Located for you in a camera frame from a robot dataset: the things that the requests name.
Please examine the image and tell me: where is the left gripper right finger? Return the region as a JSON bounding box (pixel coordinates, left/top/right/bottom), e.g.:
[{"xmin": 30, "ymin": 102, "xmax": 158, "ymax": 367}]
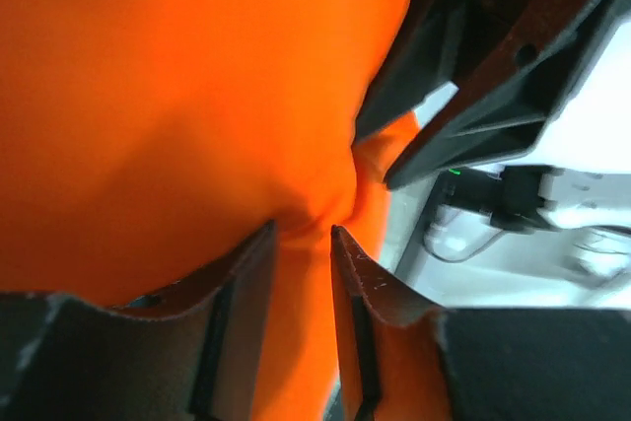
[{"xmin": 331, "ymin": 226, "xmax": 630, "ymax": 420}]

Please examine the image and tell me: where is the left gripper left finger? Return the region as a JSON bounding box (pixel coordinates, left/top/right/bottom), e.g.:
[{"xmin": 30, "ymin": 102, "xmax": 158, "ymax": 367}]
[{"xmin": 1, "ymin": 223, "xmax": 276, "ymax": 421}]

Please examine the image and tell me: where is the orange t shirt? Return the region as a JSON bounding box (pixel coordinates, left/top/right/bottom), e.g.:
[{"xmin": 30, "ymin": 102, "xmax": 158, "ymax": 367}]
[{"xmin": 1, "ymin": 0, "xmax": 418, "ymax": 420}]

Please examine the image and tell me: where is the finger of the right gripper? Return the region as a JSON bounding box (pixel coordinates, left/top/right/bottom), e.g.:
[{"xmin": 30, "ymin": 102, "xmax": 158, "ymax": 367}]
[
  {"xmin": 386, "ymin": 0, "xmax": 630, "ymax": 189},
  {"xmin": 354, "ymin": 0, "xmax": 498, "ymax": 144}
]

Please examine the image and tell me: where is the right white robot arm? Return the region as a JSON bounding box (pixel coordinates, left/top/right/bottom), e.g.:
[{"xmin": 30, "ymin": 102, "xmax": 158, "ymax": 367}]
[{"xmin": 355, "ymin": 0, "xmax": 630, "ymax": 306}]

